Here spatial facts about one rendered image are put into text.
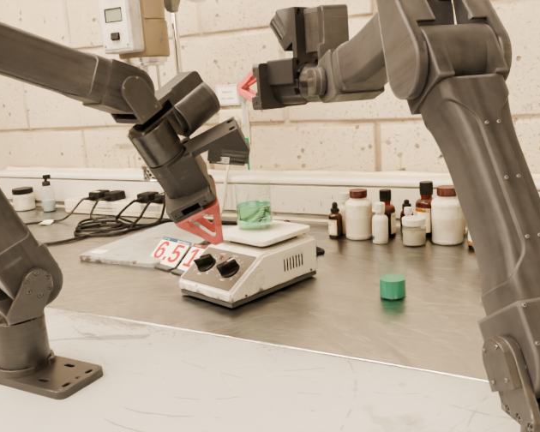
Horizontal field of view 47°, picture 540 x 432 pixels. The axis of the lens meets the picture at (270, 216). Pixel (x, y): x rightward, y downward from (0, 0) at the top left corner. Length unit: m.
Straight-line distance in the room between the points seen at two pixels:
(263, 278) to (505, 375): 0.55
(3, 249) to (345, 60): 0.45
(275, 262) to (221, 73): 0.72
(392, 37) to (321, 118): 0.88
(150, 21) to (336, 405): 0.86
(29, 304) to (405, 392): 0.43
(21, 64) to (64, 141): 1.21
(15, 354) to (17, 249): 0.13
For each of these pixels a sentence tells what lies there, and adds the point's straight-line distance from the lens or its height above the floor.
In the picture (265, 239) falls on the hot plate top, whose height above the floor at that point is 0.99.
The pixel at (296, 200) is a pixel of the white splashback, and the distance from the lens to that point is 1.46.
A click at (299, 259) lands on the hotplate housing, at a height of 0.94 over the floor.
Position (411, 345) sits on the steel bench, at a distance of 0.80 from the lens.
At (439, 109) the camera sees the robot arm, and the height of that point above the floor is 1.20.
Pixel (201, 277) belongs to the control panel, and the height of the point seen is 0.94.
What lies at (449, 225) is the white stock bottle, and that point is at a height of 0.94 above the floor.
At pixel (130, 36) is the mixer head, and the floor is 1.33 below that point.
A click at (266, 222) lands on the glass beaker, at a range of 1.02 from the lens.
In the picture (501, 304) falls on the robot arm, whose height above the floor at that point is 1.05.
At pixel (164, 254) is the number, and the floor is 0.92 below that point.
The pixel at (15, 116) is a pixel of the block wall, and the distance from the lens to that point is 2.11.
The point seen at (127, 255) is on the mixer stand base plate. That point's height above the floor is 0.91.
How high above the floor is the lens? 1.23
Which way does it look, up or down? 12 degrees down
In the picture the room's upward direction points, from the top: 4 degrees counter-clockwise
